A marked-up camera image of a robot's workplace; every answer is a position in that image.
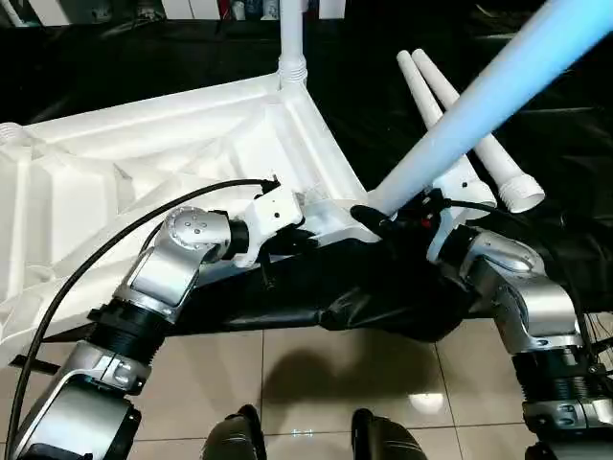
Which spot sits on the white display cabinet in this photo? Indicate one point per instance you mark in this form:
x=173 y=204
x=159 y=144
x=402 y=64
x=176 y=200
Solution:
x=191 y=7

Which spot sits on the dark robot left foot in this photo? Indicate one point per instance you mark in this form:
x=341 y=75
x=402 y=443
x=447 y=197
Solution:
x=237 y=438

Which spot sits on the white plastic table top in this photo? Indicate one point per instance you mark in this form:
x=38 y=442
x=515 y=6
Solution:
x=96 y=191

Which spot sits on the black work mat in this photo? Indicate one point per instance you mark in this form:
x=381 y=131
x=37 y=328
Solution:
x=359 y=287

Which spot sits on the white blue patterned jar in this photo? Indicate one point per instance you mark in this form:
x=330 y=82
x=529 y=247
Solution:
x=269 y=8

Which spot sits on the black metal table frame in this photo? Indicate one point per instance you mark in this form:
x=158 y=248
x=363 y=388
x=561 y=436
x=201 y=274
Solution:
x=38 y=364

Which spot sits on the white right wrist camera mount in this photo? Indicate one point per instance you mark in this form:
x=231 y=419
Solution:
x=460 y=187

